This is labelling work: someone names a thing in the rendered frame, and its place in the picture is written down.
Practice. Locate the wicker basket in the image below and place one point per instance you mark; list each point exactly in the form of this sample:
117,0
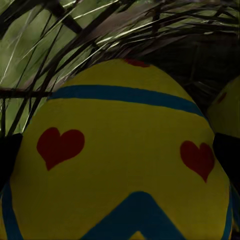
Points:
208,30

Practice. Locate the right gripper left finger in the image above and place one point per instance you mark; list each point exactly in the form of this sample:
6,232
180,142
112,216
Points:
9,146

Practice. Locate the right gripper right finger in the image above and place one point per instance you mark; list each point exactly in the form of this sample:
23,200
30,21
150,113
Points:
227,151

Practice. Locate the easter egg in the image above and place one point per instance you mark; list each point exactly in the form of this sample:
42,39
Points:
223,116
119,152

